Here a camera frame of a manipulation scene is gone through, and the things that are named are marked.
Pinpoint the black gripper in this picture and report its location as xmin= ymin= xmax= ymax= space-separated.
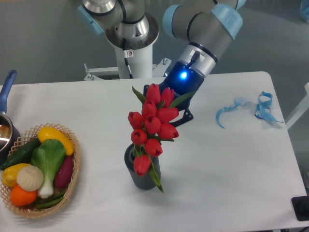
xmin=145 ymin=61 xmax=204 ymax=127

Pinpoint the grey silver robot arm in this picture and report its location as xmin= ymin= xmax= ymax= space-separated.
xmin=78 ymin=0 xmax=244 ymax=99

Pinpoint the blue handled saucepan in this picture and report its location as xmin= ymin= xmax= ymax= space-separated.
xmin=0 ymin=70 xmax=20 ymax=165

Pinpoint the red tulip bouquet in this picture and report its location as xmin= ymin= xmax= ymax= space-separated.
xmin=127 ymin=83 xmax=198 ymax=193

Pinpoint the light blue torn strip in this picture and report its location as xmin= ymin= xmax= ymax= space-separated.
xmin=215 ymin=97 xmax=247 ymax=129

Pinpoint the dark grey ribbed vase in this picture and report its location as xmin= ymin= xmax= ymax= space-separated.
xmin=124 ymin=144 xmax=164 ymax=192

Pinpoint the blue object top corner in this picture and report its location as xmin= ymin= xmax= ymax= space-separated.
xmin=299 ymin=0 xmax=309 ymax=23

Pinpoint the black device at edge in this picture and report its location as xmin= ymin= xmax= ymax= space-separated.
xmin=291 ymin=196 xmax=309 ymax=221

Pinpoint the white metal base frame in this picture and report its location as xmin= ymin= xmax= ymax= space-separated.
xmin=84 ymin=58 xmax=172 ymax=81

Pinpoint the white frame at right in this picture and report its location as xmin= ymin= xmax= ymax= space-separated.
xmin=285 ymin=83 xmax=309 ymax=130

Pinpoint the woven wicker basket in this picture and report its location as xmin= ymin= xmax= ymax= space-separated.
xmin=0 ymin=123 xmax=81 ymax=218

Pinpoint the green cucumber toy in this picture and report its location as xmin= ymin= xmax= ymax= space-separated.
xmin=0 ymin=138 xmax=41 ymax=171

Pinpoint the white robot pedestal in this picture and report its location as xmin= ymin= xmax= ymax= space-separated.
xmin=114 ymin=45 xmax=153 ymax=79

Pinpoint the yellow squash toy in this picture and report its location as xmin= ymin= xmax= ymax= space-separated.
xmin=38 ymin=126 xmax=74 ymax=156

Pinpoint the purple sweet potato toy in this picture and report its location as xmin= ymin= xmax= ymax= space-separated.
xmin=54 ymin=156 xmax=73 ymax=189

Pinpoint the black cable on pedestal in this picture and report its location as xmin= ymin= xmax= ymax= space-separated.
xmin=122 ymin=38 xmax=134 ymax=79

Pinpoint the green bok choy toy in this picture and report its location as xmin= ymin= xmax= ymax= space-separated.
xmin=30 ymin=139 xmax=66 ymax=199

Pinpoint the orange fruit toy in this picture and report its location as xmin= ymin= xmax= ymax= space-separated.
xmin=10 ymin=185 xmax=37 ymax=206

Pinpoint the yellow bell pepper toy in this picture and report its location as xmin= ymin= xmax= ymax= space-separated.
xmin=1 ymin=163 xmax=30 ymax=187

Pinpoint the cream garlic bun toy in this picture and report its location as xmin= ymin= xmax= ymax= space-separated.
xmin=16 ymin=165 xmax=44 ymax=191

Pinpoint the green bean pods toy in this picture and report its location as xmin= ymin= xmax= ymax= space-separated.
xmin=34 ymin=192 xmax=65 ymax=210

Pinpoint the blue crumpled strip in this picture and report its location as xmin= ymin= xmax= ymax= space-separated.
xmin=254 ymin=91 xmax=283 ymax=123

